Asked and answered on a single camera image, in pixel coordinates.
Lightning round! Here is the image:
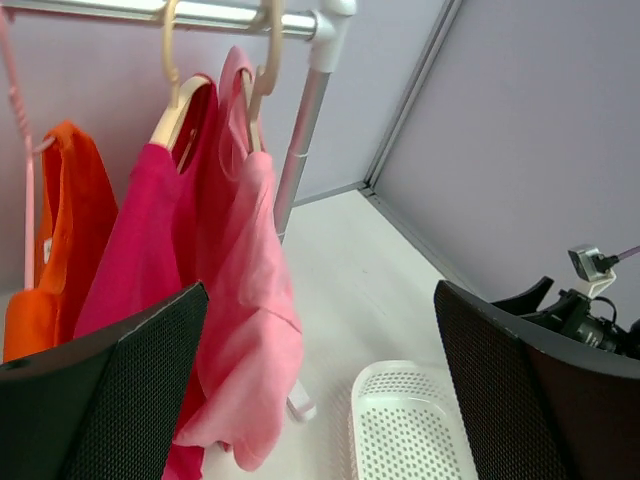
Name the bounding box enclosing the light pink t shirt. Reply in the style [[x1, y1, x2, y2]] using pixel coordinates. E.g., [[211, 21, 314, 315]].
[[164, 47, 303, 479]]

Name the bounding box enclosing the orange t shirt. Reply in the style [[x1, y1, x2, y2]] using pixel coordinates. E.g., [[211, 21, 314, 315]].
[[3, 120, 118, 362]]

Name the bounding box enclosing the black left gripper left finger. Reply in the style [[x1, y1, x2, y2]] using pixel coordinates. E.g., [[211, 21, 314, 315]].
[[1, 283, 208, 479]]

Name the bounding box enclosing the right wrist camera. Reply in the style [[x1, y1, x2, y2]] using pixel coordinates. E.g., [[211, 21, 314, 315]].
[[568, 245, 617, 299]]

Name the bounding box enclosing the pink thin hanger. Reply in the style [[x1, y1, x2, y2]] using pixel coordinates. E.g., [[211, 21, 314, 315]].
[[0, 9, 56, 291]]

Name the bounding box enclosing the silver clothes rack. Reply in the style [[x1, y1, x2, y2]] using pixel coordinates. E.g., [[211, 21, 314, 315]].
[[0, 0, 358, 422]]

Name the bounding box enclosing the white perforated basket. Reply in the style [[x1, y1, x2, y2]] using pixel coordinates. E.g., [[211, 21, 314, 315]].
[[350, 360, 478, 480]]

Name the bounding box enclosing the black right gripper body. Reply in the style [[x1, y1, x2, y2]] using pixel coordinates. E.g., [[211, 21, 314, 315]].
[[492, 277, 639, 358]]

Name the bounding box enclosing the beige hanger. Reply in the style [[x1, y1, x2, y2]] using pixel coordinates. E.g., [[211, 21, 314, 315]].
[[149, 0, 211, 153], [241, 0, 284, 152]]

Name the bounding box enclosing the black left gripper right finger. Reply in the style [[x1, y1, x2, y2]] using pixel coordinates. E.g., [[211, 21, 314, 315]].
[[434, 279, 639, 479]]

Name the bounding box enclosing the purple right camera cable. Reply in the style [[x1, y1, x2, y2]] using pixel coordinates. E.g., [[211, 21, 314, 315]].
[[602, 244, 640, 266]]

